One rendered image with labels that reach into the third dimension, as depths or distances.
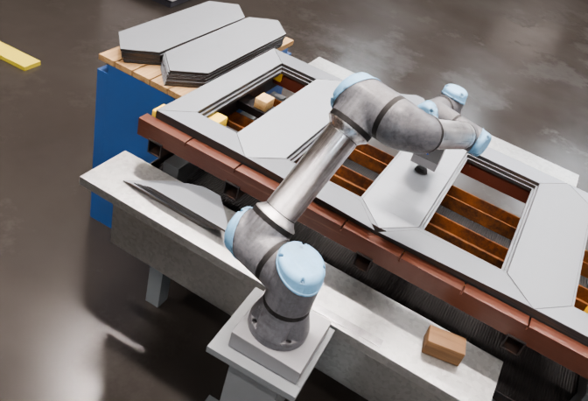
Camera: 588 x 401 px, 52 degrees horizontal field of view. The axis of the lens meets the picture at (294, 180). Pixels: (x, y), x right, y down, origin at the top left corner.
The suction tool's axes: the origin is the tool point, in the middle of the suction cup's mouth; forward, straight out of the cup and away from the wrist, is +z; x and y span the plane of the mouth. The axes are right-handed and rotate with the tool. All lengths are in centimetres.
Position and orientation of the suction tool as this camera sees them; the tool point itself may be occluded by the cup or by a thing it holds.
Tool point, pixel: (419, 173)
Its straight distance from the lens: 201.5
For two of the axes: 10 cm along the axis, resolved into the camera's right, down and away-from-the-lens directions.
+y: -8.7, -4.3, 2.5
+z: -2.3, 7.9, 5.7
